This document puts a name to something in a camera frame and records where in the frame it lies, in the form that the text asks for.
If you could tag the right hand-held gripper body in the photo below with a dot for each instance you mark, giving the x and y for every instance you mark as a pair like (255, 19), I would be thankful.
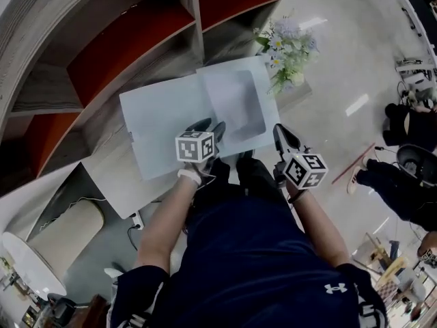
(304, 171)

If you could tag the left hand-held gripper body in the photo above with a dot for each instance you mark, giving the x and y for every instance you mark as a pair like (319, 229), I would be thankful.
(194, 147)

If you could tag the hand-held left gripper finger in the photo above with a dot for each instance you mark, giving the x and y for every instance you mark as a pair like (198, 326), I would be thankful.
(220, 132)
(201, 125)

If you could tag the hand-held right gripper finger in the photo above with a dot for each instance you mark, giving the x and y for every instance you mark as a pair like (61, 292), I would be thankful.
(294, 140)
(278, 140)

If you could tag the white box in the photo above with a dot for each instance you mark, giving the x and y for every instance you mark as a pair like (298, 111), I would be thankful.
(157, 115)

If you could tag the person's right forearm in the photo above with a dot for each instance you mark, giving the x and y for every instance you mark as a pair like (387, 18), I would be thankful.
(317, 227)

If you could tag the person's left forearm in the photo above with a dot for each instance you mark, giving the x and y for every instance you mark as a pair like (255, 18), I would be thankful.
(164, 224)

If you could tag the black wristband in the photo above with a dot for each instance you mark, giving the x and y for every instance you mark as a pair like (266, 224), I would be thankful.
(296, 197)

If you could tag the white wristband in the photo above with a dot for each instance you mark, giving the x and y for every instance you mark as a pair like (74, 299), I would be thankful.
(189, 177)

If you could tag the person's right shoe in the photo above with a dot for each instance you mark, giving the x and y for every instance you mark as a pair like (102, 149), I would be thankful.
(247, 154)

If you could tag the person's black trousers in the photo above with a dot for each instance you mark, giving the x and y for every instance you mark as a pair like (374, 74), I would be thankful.
(252, 183)

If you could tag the white and purple flower bouquet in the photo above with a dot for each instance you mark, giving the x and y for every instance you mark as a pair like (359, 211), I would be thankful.
(288, 53)

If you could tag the grey wooden desk with shelves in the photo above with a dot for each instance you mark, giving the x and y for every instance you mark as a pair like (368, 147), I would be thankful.
(102, 142)

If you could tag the white power strip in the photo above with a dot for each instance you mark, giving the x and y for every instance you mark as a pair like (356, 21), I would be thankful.
(136, 220)

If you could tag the person's navy shirt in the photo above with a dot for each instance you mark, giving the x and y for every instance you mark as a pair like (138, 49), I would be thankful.
(252, 268)

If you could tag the black round bin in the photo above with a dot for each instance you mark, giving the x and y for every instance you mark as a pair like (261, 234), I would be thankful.
(414, 162)

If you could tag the white long office desk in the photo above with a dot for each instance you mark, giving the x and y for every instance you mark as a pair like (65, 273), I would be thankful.
(413, 9)

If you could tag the wooden frame stand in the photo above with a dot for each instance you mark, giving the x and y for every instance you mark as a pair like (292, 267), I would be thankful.
(379, 255)

